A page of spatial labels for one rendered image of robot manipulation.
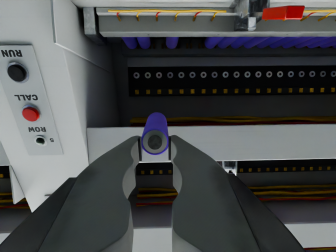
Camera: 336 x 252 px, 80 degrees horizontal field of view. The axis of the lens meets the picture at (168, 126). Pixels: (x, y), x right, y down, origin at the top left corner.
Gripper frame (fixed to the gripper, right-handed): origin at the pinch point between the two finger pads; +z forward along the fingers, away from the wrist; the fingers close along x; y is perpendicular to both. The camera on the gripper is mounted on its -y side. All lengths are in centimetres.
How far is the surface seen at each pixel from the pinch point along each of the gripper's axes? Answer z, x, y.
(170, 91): 24.9, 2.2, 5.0
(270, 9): 6.2, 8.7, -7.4
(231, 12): 14.1, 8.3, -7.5
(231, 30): 14.1, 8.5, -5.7
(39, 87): 9.3, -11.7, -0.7
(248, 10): 9.6, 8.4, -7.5
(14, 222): 17.2, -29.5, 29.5
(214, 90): 24.9, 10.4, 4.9
